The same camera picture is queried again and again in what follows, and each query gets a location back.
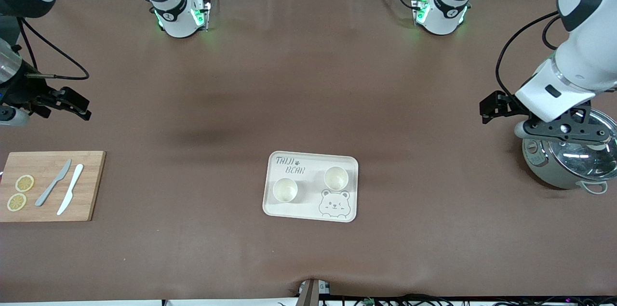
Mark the grey plastic knife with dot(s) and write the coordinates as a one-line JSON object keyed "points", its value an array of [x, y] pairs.
{"points": [[64, 171]]}

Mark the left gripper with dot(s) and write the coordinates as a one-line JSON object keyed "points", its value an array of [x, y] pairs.
{"points": [[504, 104]]}

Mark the glass pot lid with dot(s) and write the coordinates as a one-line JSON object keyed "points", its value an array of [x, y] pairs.
{"points": [[578, 161]]}

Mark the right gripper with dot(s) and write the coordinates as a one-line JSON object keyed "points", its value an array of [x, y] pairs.
{"points": [[25, 92]]}

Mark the white IKEA cup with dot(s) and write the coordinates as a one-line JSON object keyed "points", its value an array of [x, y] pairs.
{"points": [[285, 190], [336, 178]]}

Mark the metal table edge bracket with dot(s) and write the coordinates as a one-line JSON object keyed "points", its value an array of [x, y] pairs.
{"points": [[308, 294]]}

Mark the lemon slice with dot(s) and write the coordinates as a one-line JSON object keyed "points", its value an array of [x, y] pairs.
{"points": [[17, 202], [24, 183]]}

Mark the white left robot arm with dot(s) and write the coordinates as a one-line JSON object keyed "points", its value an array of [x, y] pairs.
{"points": [[588, 55]]}

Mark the brown table cover mat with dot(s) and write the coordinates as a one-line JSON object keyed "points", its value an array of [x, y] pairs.
{"points": [[308, 79]]}

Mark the cream bear print tray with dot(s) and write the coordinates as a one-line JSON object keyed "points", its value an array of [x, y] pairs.
{"points": [[308, 207]]}

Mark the wooden cutting board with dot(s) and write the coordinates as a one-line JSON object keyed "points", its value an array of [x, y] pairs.
{"points": [[91, 176]]}

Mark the grey-green cooking pot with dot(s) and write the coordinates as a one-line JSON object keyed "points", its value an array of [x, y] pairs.
{"points": [[544, 171]]}

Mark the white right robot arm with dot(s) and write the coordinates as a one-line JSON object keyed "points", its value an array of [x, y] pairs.
{"points": [[178, 21]]}

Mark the white plastic knife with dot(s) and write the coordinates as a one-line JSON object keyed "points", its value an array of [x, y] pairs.
{"points": [[73, 181]]}

